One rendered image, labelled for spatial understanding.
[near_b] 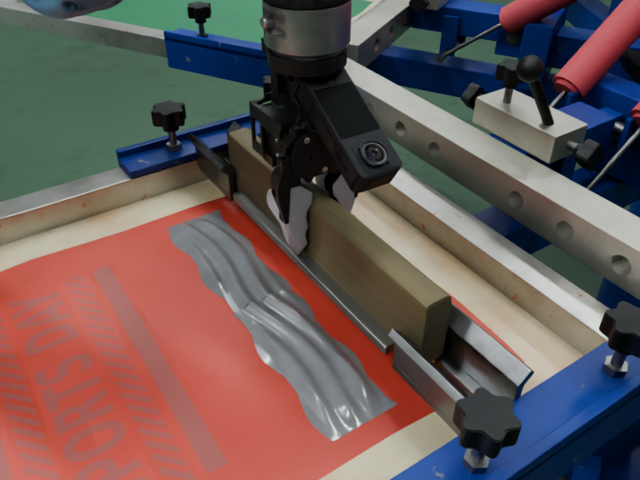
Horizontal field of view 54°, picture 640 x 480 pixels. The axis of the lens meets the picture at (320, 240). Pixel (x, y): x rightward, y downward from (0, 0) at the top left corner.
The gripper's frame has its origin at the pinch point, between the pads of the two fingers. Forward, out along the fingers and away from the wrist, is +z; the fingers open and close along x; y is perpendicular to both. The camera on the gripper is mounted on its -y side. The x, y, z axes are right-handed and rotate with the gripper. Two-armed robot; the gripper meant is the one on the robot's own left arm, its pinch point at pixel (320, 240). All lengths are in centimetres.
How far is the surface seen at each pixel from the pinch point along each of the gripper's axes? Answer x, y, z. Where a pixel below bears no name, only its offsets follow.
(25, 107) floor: -8, 284, 101
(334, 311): 1.6, -5.3, 5.3
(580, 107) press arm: -42.5, 1.6, -3.3
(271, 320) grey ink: 8.0, -3.4, 4.6
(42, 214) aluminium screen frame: 22.8, 25.4, 2.9
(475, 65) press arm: -62, 39, 8
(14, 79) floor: -11, 323, 101
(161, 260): 13.4, 12.5, 5.3
